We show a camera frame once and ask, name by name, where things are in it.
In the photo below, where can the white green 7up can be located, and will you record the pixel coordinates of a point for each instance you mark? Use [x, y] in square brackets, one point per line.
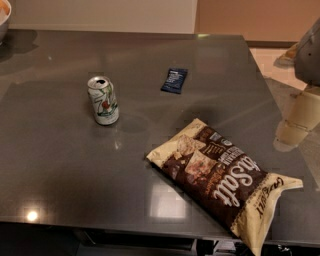
[103, 98]

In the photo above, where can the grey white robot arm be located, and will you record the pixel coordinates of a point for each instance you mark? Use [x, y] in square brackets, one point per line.
[304, 114]

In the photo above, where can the brown cream chip bag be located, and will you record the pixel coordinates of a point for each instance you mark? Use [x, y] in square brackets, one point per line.
[224, 180]

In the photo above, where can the dark blue snack packet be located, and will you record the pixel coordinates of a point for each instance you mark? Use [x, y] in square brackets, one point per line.
[175, 80]

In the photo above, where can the white bowl at corner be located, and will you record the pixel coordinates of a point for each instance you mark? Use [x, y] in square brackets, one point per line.
[5, 12]

